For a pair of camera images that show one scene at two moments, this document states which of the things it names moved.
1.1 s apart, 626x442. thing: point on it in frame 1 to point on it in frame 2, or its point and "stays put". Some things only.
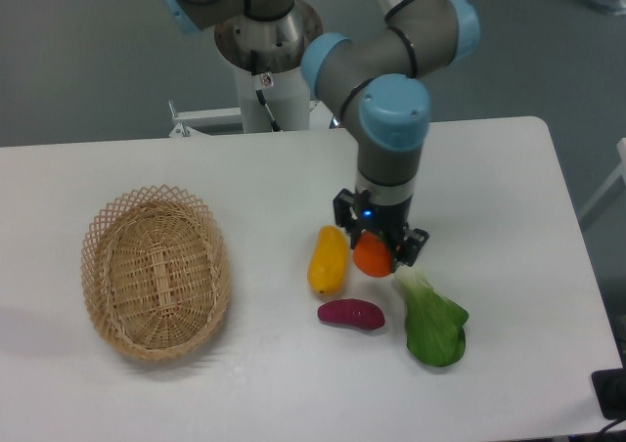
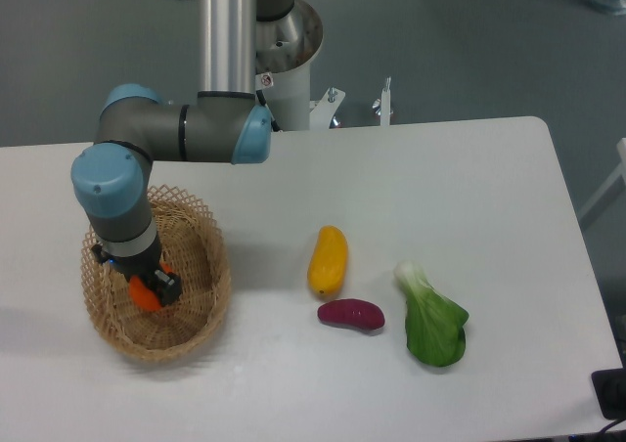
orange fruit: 371,255 to 144,296
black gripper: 383,210 to 166,286
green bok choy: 434,328 stays put
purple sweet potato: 352,311 stays put
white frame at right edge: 615,175 stays put
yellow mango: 328,266 stays put
